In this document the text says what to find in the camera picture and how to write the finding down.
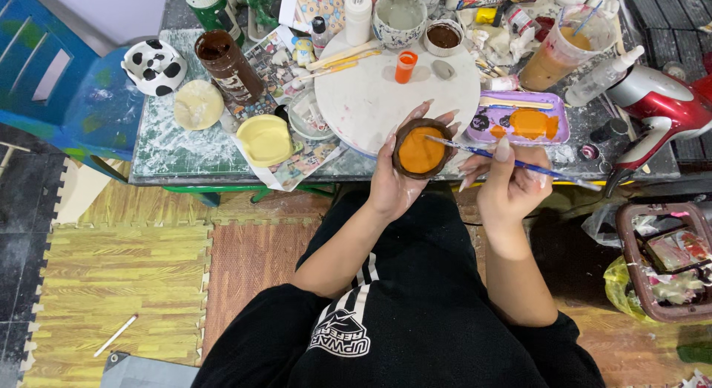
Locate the person's black clothing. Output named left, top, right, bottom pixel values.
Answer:
left=191, top=181, right=607, bottom=388

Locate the brown paint bottle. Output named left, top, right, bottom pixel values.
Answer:
left=194, top=29, right=266, bottom=106

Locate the small cup of brown paint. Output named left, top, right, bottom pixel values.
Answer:
left=423, top=19, right=465, bottom=58

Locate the clear plastic container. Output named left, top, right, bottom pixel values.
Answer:
left=287, top=88, right=338, bottom=141

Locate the red and white hair dryer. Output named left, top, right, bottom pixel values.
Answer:
left=603, top=64, right=712, bottom=199

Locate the green paint bottle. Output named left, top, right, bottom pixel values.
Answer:
left=178, top=0, right=246, bottom=48

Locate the blue plastic chair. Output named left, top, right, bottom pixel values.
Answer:
left=0, top=0, right=146, bottom=184

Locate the purple paint palette tray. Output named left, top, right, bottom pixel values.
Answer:
left=466, top=90, right=571, bottom=146

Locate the wooden stick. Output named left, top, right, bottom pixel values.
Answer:
left=479, top=96, right=555, bottom=111

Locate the person's left hand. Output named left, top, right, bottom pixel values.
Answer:
left=367, top=99, right=462, bottom=222

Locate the grey sheet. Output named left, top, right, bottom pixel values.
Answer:
left=100, top=351, right=201, bottom=388

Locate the white round turntable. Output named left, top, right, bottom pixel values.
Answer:
left=314, top=28, right=481, bottom=158

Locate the person's right hand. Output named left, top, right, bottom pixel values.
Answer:
left=458, top=136, right=554, bottom=235

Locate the green cutting mat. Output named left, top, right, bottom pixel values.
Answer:
left=132, top=28, right=379, bottom=178

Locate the brown plastic basket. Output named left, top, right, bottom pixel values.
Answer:
left=616, top=202, right=712, bottom=324

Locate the small yellow figurine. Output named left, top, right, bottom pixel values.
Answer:
left=292, top=38, right=317, bottom=67

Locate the white plastic bottle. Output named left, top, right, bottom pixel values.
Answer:
left=344, top=0, right=373, bottom=47

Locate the yellow handled tool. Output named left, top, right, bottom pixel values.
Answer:
left=322, top=49, right=383, bottom=70

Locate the yellow plastic bag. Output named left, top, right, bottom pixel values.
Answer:
left=603, top=256, right=657, bottom=323

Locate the round cream clay disc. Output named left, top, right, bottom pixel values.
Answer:
left=174, top=79, right=225, bottom=131

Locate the clear squeeze bottle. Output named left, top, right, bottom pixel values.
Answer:
left=565, top=45, right=646, bottom=107

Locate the black and white cow bowl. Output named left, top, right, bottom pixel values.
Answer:
left=121, top=39, right=188, bottom=97

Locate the small clear bottle black cap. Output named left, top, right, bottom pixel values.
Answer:
left=311, top=16, right=330, bottom=59

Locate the speckled ceramic water bowl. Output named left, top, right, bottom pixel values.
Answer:
left=372, top=0, right=428, bottom=50

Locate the wooden modelling tool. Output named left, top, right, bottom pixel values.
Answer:
left=305, top=39, right=386, bottom=72

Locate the small brown clay bowl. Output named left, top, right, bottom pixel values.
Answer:
left=392, top=118, right=455, bottom=181

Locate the plastic cup of brown water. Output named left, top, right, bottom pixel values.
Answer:
left=518, top=4, right=618, bottom=92

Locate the white stick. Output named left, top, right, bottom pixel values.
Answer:
left=93, top=314, right=139, bottom=358

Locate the orange paint pot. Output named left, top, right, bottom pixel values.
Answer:
left=395, top=50, right=418, bottom=84

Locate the printed paper sheet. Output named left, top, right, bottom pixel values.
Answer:
left=220, top=26, right=348, bottom=192

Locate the blue paintbrush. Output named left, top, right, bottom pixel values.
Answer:
left=424, top=135, right=602, bottom=192

